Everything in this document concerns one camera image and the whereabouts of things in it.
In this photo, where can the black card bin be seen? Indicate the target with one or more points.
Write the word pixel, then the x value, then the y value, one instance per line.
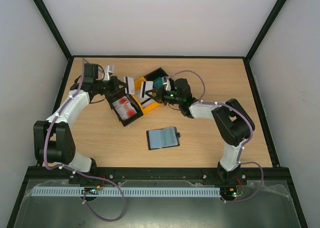
pixel 159 72
pixel 119 95

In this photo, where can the black enclosure frame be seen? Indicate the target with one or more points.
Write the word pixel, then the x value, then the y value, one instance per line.
pixel 35 170

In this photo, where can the black card bin right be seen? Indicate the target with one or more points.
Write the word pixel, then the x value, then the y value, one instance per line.
pixel 159 72

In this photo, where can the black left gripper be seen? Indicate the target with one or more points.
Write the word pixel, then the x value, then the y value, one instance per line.
pixel 116 82

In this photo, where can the white slotted cable duct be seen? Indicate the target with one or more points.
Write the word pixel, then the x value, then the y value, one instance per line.
pixel 127 192

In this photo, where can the black leather card holder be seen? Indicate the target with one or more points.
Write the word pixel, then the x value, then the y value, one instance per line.
pixel 163 138

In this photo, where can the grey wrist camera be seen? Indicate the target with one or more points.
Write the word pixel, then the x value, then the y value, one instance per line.
pixel 109 70
pixel 168 83

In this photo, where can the teal card stack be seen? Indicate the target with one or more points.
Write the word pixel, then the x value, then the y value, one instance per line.
pixel 158 83

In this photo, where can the white orange card stack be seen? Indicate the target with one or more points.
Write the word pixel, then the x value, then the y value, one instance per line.
pixel 147 102

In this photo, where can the black card bin left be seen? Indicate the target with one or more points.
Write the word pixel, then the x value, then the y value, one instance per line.
pixel 119 95

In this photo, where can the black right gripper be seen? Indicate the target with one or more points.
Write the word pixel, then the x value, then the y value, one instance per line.
pixel 158 94

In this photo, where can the white red card stack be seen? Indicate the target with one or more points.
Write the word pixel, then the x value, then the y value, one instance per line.
pixel 124 108

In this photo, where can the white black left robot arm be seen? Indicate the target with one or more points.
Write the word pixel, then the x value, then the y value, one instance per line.
pixel 53 141

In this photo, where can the yellow card bin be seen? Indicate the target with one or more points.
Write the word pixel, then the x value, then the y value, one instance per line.
pixel 137 98

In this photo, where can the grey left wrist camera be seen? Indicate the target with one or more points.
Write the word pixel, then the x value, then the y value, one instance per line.
pixel 109 70

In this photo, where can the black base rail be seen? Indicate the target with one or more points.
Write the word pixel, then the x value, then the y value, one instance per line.
pixel 206 176

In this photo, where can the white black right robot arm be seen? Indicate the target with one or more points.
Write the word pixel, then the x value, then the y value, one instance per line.
pixel 233 122

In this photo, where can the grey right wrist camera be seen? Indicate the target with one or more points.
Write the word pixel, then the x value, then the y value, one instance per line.
pixel 168 83

